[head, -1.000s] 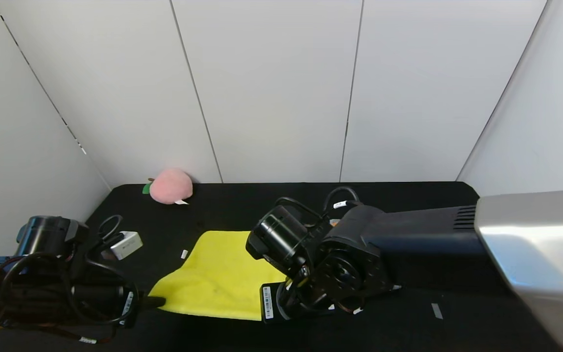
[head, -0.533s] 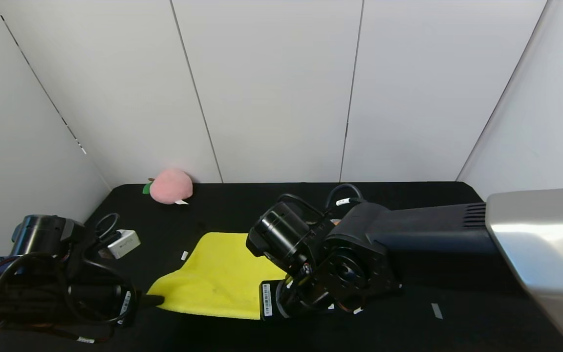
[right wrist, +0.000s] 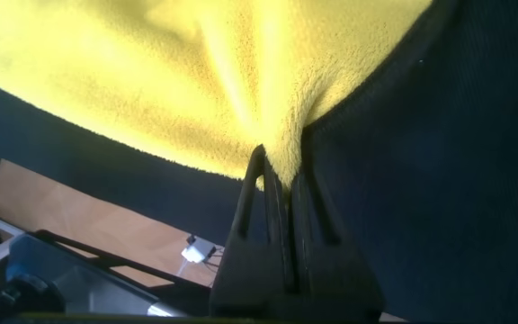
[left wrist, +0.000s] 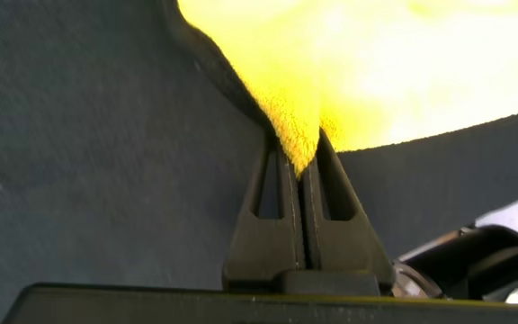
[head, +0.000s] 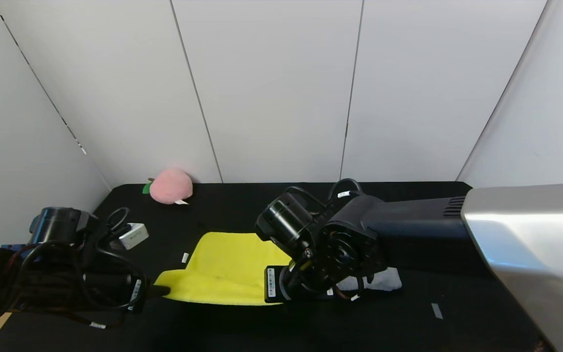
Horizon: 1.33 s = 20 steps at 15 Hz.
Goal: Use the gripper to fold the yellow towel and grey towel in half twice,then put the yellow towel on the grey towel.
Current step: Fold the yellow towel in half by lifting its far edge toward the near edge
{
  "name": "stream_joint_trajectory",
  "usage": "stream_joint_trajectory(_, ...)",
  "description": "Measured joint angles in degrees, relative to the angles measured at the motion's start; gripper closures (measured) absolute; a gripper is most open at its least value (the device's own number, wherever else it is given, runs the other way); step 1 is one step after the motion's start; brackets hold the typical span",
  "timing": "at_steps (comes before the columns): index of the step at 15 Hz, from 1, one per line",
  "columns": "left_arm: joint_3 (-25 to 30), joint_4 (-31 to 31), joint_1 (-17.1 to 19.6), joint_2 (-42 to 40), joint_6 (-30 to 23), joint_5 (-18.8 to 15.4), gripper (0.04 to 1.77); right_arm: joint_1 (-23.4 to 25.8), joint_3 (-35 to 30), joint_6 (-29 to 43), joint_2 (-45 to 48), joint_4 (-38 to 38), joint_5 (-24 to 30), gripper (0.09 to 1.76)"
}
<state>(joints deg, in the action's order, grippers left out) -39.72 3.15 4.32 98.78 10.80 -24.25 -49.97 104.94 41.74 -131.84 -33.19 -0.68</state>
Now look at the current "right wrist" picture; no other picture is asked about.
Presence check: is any white plug on floor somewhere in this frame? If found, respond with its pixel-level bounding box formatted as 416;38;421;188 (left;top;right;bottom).
181;235;219;265

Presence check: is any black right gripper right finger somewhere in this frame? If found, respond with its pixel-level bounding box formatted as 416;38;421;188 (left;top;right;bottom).
291;172;386;323

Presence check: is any yellow towel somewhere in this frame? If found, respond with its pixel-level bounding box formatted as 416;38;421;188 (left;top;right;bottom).
0;0;435;189

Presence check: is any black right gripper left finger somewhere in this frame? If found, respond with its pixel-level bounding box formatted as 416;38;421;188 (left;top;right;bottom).
209;143;298;317

